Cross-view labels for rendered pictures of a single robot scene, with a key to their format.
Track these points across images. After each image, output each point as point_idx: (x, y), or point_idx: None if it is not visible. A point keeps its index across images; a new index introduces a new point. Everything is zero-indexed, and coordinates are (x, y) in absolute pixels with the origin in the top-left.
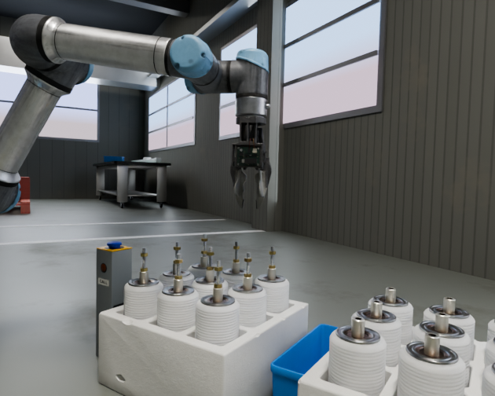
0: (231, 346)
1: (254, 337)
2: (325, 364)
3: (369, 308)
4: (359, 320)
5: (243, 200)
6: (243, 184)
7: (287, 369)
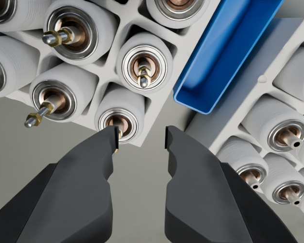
0: (142, 133)
1: (159, 111)
2: (217, 147)
3: (290, 121)
4: (254, 190)
5: (117, 131)
6: (102, 171)
7: (187, 106)
